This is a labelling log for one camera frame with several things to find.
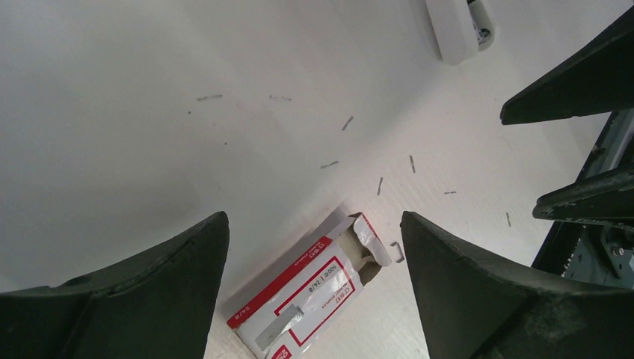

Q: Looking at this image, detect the white stapler base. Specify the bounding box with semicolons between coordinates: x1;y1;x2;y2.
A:
426;0;498;65

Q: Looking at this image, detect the black front mounting rail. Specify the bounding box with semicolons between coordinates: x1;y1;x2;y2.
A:
532;109;633;289

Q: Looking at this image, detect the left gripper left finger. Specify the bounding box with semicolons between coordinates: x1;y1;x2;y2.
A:
1;212;230;358

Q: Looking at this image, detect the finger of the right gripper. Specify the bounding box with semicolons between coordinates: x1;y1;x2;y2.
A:
532;165;633;231
500;8;633;125

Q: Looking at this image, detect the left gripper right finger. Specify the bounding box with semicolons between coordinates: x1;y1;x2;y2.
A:
401;211;633;358

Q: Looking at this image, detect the loose bent staple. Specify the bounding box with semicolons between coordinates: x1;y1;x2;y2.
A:
390;242;405;263

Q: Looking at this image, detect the red white staple box sleeve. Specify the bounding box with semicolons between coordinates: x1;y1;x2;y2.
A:
227;232;363;358

